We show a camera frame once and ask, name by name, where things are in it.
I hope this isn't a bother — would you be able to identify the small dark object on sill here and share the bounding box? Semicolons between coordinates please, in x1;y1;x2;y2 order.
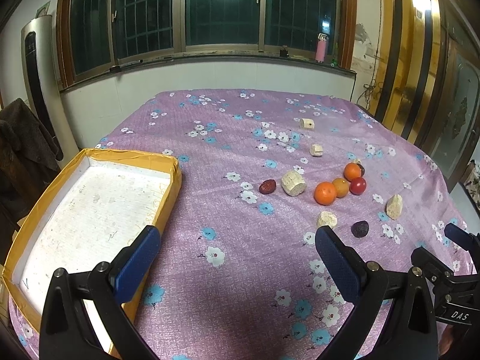
279;46;289;58

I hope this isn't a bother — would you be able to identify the pink water bottle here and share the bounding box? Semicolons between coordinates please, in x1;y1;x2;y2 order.
315;33;328;63

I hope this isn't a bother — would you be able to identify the large beige yam chunk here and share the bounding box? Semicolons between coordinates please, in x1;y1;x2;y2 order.
281;170;307;197

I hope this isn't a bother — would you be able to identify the dark purple fruit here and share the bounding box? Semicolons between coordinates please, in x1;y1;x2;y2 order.
351;220;369;238

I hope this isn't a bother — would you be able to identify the right hand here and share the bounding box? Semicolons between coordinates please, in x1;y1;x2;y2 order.
439;325;454;357

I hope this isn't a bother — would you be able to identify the pale yam chunk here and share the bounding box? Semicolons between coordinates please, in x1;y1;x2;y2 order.
385;194;404;220

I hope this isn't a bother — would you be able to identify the dark red jujube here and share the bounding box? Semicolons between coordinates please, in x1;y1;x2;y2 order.
258;179;277;195

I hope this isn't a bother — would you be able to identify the white foam tray yellow tape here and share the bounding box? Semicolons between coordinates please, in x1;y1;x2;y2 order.
1;149;182;359

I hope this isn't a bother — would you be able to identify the bright orange tangerine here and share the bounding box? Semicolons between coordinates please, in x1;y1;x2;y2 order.
343;163;363;182
313;181;337;206

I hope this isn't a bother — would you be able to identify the standing air conditioner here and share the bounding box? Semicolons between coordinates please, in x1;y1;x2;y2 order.
21;15;79;167

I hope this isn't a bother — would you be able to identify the small beige cube near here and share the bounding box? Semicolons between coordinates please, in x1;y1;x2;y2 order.
309;144;324;157

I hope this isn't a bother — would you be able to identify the dark jacket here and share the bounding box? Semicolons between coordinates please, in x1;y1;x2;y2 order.
0;97;65;233

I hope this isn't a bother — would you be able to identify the purple floral tablecloth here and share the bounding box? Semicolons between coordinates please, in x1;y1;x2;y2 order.
6;88;478;360

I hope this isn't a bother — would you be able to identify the small beige cube far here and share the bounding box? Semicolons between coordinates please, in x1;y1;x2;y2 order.
299;118;315;130

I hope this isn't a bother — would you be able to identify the small beige cube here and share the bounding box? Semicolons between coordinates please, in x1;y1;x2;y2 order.
309;144;324;157
299;118;315;130

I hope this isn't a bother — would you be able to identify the yellowish orange tangerine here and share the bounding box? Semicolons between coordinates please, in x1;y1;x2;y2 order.
332;177;350;198

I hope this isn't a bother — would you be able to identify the window with wooden frame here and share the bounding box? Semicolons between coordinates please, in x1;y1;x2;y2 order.
56;0;357;88

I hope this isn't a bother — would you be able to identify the red cherry tomato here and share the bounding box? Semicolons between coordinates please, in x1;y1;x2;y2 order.
349;177;367;195

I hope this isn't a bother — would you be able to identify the dark brown chestnut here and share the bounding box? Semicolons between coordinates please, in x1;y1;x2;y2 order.
357;163;365;177

